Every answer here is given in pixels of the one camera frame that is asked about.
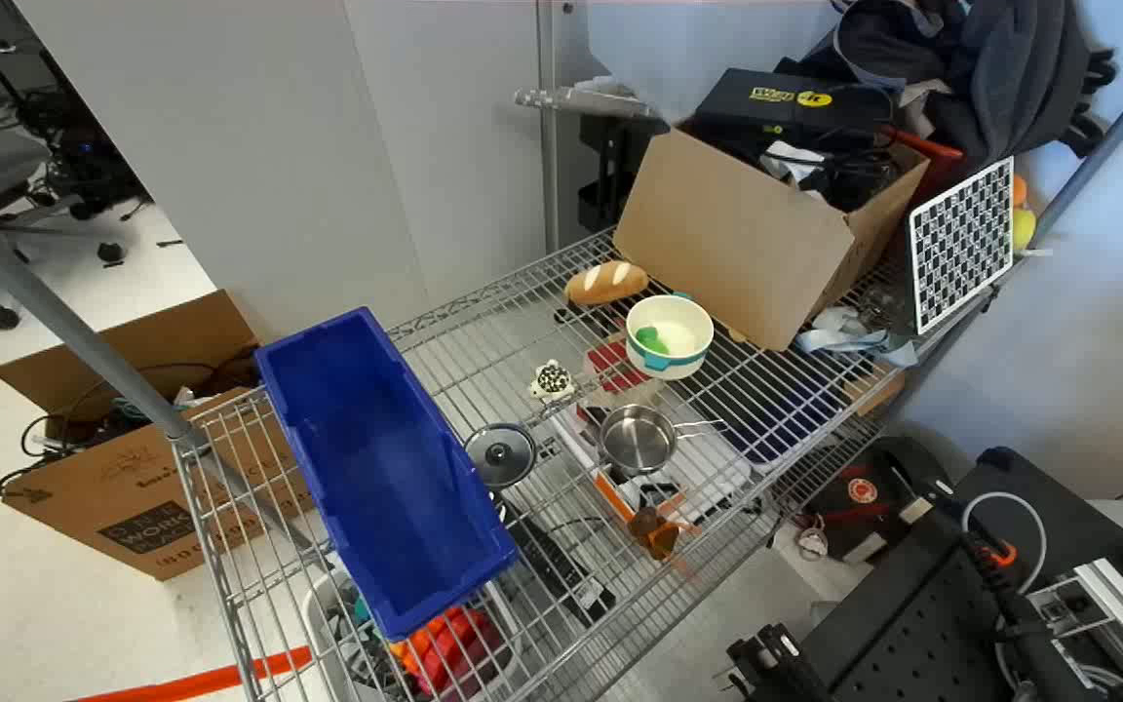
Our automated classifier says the round silver pot lid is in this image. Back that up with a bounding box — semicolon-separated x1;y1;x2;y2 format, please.
466;420;546;496

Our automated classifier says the small silver pot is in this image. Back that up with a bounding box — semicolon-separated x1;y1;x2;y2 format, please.
576;398;684;481

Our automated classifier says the small black and white item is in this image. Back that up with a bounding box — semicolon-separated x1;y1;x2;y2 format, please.
525;360;581;411

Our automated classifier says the red flat packet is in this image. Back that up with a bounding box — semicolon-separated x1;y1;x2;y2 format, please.
584;338;652;398

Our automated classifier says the bread loaf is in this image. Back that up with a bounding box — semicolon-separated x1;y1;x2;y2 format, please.
562;256;655;314

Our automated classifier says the orange brown tool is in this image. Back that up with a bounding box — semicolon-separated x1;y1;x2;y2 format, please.
590;467;689;565

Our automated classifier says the open cardboard box with writing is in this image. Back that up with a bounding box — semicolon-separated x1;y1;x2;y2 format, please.
609;125;936;355

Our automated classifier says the blue plastic bin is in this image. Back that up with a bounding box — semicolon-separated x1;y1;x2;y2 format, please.
254;305;523;645

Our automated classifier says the clear plastic bag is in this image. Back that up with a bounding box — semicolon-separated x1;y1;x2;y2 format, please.
793;302;926;370

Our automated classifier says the rainbow coloured stacking toy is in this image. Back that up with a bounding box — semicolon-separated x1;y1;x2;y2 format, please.
389;602;516;702

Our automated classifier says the black box with red logo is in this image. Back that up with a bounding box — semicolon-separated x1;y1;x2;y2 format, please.
798;457;911;565

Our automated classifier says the translucent plastic storage bin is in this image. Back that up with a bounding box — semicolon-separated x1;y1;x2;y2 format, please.
581;0;843;129

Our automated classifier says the black case with yellow logo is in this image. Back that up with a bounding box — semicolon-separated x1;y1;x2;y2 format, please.
688;61;902;150

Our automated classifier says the white patterned calibration board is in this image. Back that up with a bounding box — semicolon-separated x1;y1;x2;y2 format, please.
905;154;1022;338

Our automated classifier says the black clamp with orange trigger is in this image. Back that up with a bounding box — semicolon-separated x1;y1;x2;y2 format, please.
870;450;1030;578

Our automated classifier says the black perforated table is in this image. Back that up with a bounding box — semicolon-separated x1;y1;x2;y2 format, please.
726;445;1123;702

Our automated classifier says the brown cardboard box with label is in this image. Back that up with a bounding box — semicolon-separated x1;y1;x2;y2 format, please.
0;286;319;584

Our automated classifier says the yellow ball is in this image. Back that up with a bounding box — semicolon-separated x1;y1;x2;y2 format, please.
1005;203;1043;254

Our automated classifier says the dark jacket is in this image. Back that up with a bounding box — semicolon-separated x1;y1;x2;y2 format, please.
831;0;1121;169

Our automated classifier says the black office chair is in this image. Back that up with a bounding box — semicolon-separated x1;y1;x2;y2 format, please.
0;37;154;331

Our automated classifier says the metal wire shelf cart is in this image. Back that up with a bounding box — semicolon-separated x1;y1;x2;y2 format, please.
167;228;1022;702

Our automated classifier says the white cable loop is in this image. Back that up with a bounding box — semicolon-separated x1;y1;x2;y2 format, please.
961;489;1053;596

